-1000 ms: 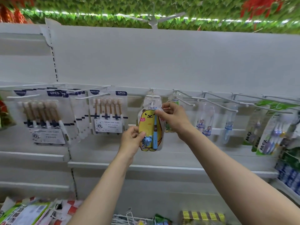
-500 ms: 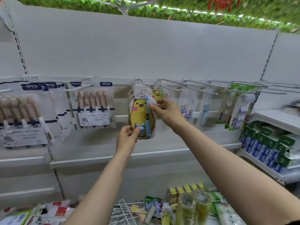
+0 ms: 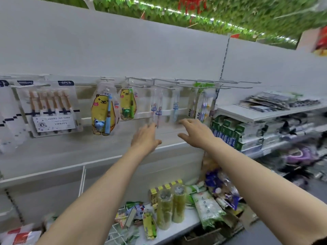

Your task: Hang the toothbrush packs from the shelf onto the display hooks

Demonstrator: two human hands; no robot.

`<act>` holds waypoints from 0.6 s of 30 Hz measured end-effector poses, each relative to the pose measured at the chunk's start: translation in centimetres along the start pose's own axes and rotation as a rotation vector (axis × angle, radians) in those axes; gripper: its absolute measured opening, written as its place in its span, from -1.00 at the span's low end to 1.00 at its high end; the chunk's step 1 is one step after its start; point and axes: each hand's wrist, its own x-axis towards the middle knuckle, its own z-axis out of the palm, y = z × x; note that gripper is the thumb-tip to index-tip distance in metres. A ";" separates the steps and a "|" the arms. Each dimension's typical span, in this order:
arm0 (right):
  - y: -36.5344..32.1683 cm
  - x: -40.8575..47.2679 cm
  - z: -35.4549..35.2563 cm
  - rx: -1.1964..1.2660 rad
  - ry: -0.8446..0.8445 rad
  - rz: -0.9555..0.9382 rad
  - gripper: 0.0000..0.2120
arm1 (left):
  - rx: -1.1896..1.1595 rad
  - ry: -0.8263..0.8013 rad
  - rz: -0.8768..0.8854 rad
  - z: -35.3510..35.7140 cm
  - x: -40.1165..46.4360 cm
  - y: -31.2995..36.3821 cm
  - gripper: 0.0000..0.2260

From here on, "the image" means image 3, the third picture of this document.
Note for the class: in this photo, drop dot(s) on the artificial green leaf decoration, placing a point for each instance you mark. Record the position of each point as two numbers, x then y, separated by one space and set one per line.
230 12

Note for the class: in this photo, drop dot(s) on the row of metal display hooks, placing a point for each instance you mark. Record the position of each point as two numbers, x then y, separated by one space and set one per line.
194 81

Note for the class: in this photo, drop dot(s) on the red hanging decoration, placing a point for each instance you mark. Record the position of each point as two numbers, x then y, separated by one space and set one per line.
193 3

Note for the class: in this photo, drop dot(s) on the person's left forearm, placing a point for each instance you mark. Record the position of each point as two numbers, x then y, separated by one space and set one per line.
102 199

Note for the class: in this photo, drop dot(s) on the white toothbrush multipack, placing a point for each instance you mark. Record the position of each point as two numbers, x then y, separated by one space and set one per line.
10 117

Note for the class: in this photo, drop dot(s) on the person's left thumb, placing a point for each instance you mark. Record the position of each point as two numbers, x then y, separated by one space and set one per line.
157 143

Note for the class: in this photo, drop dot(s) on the person's right hand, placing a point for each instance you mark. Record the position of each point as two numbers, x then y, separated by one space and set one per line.
200 133

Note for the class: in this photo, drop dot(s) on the green-topped toothbrush pack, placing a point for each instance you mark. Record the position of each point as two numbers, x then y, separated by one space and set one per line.
205 104
192 102

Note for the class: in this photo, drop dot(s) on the clear toothbrush pack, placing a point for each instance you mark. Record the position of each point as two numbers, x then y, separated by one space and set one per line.
157 105
176 103

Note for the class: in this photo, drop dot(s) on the bamboo toothbrush multipack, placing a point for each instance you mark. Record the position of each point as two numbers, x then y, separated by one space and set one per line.
49 109

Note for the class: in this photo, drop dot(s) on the red white packet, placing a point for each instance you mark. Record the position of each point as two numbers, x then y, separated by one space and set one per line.
20 236

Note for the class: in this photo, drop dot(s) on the yellow black striped box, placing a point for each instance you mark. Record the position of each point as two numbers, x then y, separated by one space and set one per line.
157 191

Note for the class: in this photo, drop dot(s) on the yellow bear pack green toothbrush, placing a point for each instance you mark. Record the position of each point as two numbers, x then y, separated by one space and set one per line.
127 103

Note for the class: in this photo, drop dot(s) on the person's right forearm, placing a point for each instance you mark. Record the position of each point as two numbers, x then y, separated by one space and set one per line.
260 186

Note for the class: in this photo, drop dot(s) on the pile of dark flat packs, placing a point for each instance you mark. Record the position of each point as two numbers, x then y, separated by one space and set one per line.
273 100

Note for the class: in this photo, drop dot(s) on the green white snack packet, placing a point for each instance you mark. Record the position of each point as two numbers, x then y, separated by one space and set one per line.
208 209

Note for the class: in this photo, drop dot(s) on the yellow small packet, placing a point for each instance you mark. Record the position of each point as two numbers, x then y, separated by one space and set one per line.
149 225

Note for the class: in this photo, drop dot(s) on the person's left hand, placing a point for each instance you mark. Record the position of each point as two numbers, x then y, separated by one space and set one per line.
144 140

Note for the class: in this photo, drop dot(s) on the purple plastic item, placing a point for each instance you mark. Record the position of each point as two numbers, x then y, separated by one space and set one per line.
301 155

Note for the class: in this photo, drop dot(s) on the green filled clear jar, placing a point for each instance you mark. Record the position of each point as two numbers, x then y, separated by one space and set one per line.
178 205
164 211

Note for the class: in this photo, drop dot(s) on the person's right thumb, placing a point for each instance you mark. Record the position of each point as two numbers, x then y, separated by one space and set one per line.
183 136

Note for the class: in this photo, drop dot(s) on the white store shelf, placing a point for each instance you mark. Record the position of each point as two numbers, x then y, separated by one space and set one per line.
245 113

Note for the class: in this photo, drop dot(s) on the yellow bear pack blue toothbrush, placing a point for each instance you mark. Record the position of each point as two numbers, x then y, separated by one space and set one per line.
101 112

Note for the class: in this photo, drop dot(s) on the blue purple snack packet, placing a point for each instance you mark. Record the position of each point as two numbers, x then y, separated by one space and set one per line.
224 188

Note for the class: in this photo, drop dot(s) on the stack of green toothpaste boxes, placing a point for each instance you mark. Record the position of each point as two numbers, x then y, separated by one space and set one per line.
230 132

